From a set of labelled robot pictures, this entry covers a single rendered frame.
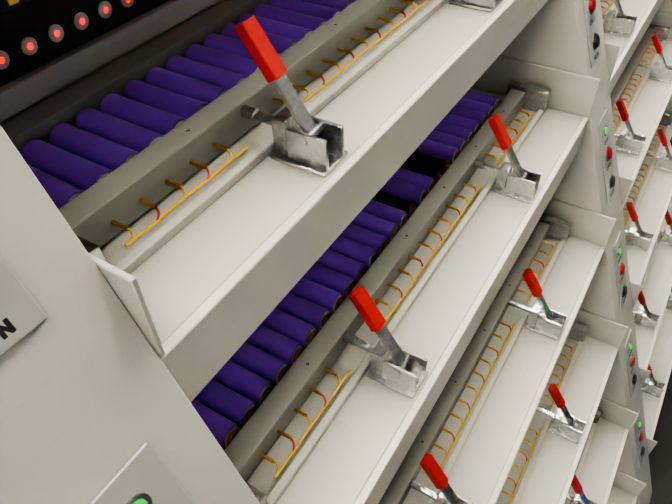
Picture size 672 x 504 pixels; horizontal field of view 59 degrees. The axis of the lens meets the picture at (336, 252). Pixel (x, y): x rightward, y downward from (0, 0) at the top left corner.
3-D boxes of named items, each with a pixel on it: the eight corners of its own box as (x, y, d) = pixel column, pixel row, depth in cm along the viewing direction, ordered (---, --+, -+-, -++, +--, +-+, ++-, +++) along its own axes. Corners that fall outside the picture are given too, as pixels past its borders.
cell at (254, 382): (210, 357, 49) (276, 392, 46) (196, 373, 47) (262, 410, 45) (206, 343, 47) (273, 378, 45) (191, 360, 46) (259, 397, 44)
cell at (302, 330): (256, 307, 52) (319, 336, 50) (244, 321, 51) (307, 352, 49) (254, 293, 51) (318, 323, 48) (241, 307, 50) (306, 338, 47)
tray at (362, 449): (579, 147, 76) (601, 78, 69) (320, 607, 40) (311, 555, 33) (434, 107, 84) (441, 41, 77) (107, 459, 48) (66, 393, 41)
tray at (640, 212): (687, 145, 138) (712, 91, 128) (624, 324, 101) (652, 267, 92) (597, 122, 146) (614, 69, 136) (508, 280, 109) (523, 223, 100)
